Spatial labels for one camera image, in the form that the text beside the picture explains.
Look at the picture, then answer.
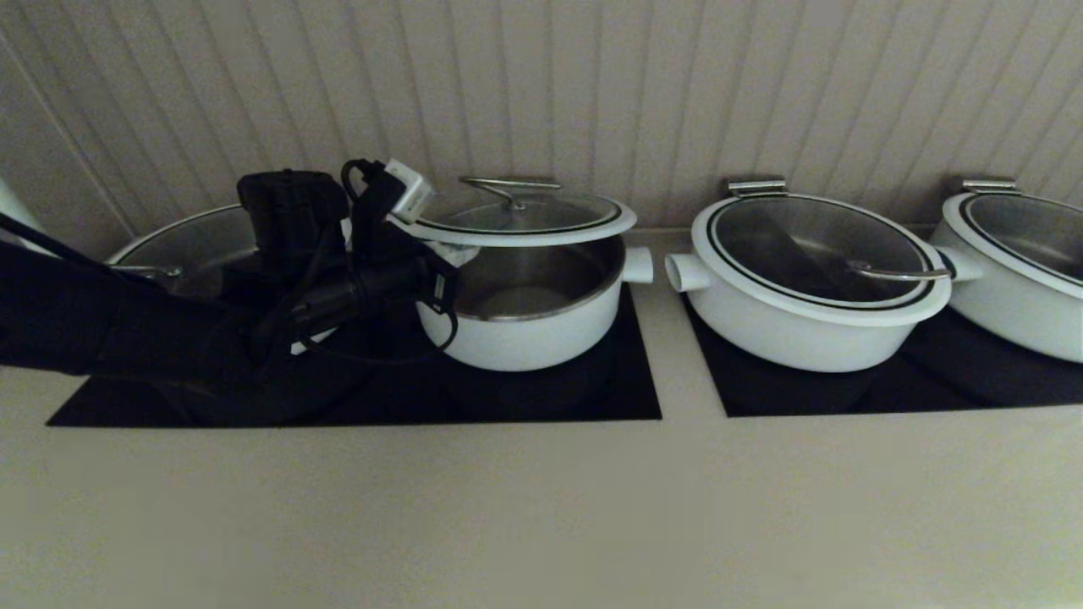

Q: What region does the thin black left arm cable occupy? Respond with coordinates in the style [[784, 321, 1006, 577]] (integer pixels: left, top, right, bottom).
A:
[[0, 211, 115, 273]]

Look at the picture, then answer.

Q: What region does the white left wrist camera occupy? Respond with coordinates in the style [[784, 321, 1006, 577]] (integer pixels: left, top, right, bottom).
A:
[[385, 159, 435, 222]]

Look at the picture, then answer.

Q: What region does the white slanted pole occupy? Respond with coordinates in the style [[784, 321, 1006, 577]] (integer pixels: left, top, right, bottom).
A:
[[0, 178, 41, 255]]

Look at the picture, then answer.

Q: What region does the glass lid with white rim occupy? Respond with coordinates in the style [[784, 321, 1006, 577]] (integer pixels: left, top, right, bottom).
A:
[[942, 193, 1083, 299], [391, 176, 637, 248]]

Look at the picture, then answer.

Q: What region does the black left gripper cable loop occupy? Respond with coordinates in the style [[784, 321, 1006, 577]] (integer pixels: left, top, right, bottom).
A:
[[296, 304, 462, 367]]

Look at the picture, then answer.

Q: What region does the far left white pot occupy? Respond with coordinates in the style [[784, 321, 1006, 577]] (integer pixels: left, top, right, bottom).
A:
[[103, 203, 355, 299]]

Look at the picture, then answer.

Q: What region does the black glass cooktop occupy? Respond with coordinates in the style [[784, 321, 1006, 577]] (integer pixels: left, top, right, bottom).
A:
[[681, 296, 1083, 419], [47, 283, 663, 428]]

